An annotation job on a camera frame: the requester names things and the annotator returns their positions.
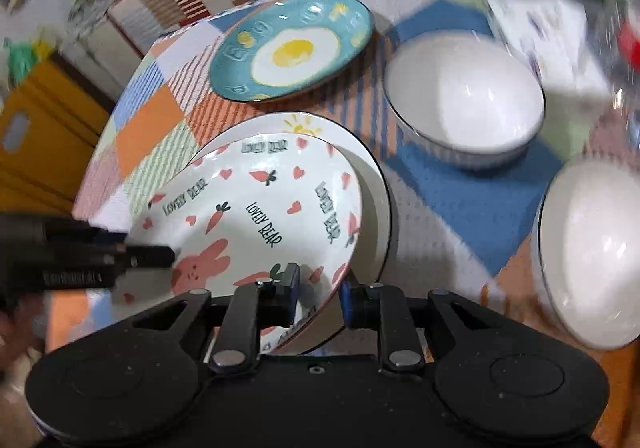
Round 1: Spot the large white sun plate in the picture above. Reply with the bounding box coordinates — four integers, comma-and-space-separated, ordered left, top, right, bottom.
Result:
196, 112, 392, 355

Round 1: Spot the white pink rabbit plate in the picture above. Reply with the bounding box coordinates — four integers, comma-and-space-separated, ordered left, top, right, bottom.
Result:
111, 133, 362, 353

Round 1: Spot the white bowl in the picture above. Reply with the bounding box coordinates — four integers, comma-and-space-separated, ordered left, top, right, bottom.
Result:
530, 152, 639, 350
383, 31, 546, 170

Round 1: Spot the teal fried egg plate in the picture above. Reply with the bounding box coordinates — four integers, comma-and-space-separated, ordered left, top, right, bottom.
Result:
209, 0, 375, 102

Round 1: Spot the person's left hand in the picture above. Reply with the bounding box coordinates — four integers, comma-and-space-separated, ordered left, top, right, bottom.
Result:
0, 294, 44, 372

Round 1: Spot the colourful patchwork tablecloth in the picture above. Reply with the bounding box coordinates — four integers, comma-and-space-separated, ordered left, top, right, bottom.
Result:
44, 0, 640, 448

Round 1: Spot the yellow wooden chair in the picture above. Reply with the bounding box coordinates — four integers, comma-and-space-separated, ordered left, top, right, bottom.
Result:
1, 52, 115, 215

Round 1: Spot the white tissue box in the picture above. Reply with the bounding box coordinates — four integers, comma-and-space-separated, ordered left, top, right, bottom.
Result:
486, 0, 611, 99

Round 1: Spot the water bottle red cap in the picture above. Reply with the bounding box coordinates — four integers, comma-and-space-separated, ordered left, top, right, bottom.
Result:
602, 0, 639, 150

